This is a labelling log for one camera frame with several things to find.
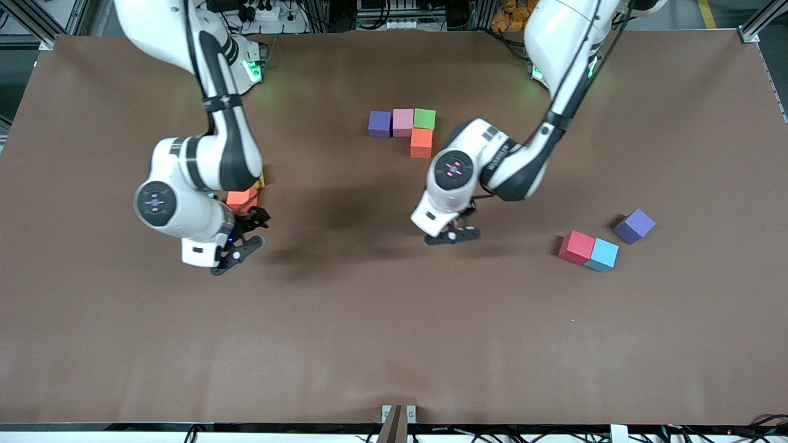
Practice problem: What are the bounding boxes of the orange foam cube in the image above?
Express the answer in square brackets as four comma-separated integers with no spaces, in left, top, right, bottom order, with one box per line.
[410,128,433,159]
[226,188,259,213]

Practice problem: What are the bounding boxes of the purple foam cube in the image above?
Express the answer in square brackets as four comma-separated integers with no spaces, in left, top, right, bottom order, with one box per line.
[614,208,657,245]
[368,110,393,139]

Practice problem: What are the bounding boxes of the red foam cube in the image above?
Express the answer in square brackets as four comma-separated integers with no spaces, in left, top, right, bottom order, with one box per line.
[558,231,595,265]

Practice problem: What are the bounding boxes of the light blue foam cube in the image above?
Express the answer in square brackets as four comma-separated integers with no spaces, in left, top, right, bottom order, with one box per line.
[584,238,620,273]

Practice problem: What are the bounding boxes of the metal bracket with wedge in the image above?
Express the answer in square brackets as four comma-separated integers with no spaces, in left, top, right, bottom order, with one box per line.
[380,404,417,443]

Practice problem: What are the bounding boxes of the aluminium frame post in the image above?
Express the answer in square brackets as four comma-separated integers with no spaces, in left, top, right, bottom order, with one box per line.
[0,0,57,51]
[738,0,788,45]

